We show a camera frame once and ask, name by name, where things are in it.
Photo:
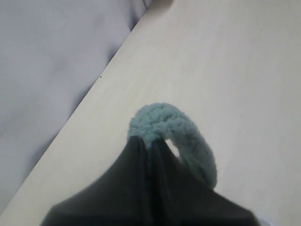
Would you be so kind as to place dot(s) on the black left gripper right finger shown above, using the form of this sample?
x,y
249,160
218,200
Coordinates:
x,y
179,199

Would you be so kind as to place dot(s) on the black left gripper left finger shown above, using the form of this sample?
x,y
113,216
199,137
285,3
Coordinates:
x,y
118,198

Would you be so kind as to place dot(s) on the green knitted scarf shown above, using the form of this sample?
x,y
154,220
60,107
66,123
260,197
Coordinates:
x,y
165,121

